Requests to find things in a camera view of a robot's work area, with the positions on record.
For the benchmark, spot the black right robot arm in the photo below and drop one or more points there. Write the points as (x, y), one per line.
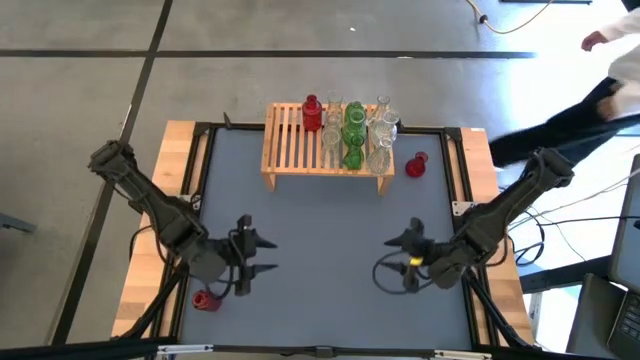
(505, 205)

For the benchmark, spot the wooden slatted shelf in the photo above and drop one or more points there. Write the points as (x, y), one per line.
(295, 172)

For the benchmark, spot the smooth clear glass carafe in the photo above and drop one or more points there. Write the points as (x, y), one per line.
(331, 127)

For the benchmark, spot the red cylindrical glass vase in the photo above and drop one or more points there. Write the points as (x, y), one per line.
(311, 117)
(205, 300)

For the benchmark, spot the person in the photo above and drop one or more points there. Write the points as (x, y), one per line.
(575, 125)

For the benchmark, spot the grey floor bracket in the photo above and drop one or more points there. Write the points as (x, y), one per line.
(15, 223)

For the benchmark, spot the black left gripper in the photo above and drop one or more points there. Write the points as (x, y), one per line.
(244, 255)

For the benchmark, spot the black floor stand bar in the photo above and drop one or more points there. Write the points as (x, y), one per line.
(550, 277)

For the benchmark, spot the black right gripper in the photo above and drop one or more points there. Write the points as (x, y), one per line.
(435, 255)

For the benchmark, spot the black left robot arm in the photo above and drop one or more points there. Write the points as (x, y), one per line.
(165, 215)

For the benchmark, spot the clear cut-glass vase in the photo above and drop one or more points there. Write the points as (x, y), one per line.
(334, 105)

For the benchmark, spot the conical green glass vase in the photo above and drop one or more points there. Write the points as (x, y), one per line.
(353, 159)

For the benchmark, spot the grey laptop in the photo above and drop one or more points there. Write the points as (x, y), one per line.
(629, 230)

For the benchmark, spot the red pear-shaped glass vase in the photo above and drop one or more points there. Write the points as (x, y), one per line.
(415, 167)

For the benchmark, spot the wooden table side board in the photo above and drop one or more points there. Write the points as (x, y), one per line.
(505, 310)
(145, 290)

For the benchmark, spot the black table frame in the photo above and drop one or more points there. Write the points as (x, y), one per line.
(380, 351)

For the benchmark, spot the silver aluminium bar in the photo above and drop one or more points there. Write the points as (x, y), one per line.
(462, 355)
(185, 349)

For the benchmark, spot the round ribbed green glass vase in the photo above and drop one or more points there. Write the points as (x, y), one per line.
(356, 127)

